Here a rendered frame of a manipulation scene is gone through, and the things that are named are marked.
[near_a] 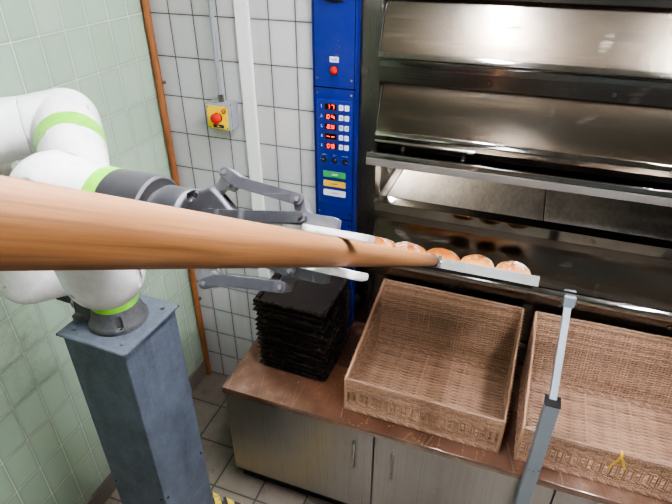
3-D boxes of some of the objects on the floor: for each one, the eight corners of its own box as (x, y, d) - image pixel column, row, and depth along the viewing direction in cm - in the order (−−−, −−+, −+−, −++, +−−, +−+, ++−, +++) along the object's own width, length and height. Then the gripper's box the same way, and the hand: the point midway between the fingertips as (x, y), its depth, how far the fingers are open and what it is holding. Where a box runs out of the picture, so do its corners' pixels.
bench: (288, 392, 278) (282, 303, 248) (857, 553, 208) (947, 457, 177) (234, 484, 233) (219, 389, 203) (937, 728, 163) (1077, 640, 132)
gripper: (193, 153, 63) (391, 184, 56) (169, 287, 63) (362, 333, 56) (155, 138, 55) (376, 171, 49) (127, 289, 56) (343, 343, 49)
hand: (336, 251), depth 54 cm, fingers closed on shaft, 3 cm apart
